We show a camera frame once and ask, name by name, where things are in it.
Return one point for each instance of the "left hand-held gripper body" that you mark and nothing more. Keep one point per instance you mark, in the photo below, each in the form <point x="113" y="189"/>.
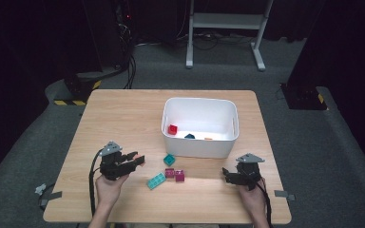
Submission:
<point x="112" y="166"/>

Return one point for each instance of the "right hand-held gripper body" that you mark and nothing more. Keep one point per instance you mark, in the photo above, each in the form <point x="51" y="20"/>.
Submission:
<point x="249" y="171"/>

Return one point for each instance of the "salmon pink toy block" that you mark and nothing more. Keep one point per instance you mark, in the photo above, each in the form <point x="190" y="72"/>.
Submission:
<point x="138" y="156"/>

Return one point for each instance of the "long light teal toy block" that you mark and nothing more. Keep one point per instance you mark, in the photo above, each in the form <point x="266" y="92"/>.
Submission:
<point x="156" y="181"/>

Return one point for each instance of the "magenta toy block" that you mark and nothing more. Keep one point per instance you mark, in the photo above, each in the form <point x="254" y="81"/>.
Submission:
<point x="169" y="173"/>
<point x="179" y="176"/>

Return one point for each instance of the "orange toy block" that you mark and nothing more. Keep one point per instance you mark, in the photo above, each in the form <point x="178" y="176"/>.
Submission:
<point x="208" y="138"/>

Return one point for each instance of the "red toy block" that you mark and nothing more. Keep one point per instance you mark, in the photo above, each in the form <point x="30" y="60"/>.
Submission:
<point x="172" y="129"/>

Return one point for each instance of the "dark blue toy block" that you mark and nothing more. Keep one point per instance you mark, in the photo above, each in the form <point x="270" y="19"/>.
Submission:
<point x="189" y="136"/>

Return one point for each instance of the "white plastic bin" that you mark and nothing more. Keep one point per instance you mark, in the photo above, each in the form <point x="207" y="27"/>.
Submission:
<point x="200" y="126"/>

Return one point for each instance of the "person's left hand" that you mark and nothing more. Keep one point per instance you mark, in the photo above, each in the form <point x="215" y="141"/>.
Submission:
<point x="109" y="191"/>

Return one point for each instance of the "person's right hand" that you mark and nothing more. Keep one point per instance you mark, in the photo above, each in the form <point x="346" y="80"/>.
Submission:
<point x="255" y="202"/>

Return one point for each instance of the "grey tape strip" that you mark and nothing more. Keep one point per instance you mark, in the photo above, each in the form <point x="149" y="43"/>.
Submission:
<point x="283" y="194"/>
<point x="52" y="196"/>

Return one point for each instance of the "black stand with striped base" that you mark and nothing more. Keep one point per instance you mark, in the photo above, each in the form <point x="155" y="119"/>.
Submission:
<point x="76" y="88"/>

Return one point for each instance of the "black stand with square base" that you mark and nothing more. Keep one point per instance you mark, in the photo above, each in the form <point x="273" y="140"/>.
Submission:
<point x="304" y="95"/>

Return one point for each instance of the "black equipment rack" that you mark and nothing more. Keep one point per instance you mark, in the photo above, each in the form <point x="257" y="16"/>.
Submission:
<point x="107" y="31"/>

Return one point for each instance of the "white metal stand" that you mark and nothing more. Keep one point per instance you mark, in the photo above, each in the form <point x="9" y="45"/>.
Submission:
<point x="225" y="21"/>

